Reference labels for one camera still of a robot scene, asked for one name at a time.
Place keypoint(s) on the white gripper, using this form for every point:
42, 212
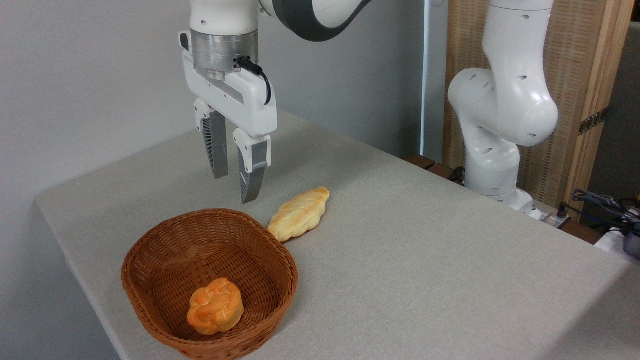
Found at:
240, 102

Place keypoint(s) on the long braided pale bread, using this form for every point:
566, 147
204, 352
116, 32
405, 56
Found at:
300, 215

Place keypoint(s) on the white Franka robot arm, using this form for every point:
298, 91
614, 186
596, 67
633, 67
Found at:
505, 110

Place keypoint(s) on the brown wicker basket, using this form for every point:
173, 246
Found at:
165, 260

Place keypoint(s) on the round orange bread roll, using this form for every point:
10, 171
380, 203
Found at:
216, 307

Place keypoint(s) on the brown wooden ledge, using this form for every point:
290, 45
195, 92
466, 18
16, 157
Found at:
425, 162

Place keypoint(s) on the woven wooden screen panel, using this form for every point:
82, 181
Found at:
575, 75

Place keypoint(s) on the black metal hinge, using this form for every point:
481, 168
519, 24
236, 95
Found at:
593, 120

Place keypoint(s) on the white vertical wall strip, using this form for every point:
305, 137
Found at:
425, 75

